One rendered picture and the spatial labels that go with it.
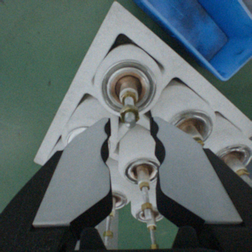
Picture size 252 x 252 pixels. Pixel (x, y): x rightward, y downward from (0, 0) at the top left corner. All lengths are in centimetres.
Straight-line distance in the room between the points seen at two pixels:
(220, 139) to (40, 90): 50
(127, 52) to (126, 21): 8
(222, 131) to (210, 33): 27
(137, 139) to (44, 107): 36
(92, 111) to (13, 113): 41
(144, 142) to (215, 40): 34
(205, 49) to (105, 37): 31
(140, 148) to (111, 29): 20
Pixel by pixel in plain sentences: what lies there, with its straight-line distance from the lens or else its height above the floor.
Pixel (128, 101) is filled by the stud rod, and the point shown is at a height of 30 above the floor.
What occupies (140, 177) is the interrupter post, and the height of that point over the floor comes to 27.
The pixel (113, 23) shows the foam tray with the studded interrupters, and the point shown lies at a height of 18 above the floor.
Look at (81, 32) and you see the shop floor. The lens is 46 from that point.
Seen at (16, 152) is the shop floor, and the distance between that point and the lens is 75.
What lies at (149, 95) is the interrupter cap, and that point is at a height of 25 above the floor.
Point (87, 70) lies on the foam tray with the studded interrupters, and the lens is 28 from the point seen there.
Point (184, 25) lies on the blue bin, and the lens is 47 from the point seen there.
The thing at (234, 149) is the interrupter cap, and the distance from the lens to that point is 32.
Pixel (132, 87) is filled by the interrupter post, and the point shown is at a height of 28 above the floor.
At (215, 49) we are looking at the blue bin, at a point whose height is 0.
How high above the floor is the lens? 45
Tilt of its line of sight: 58 degrees down
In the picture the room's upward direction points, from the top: 180 degrees clockwise
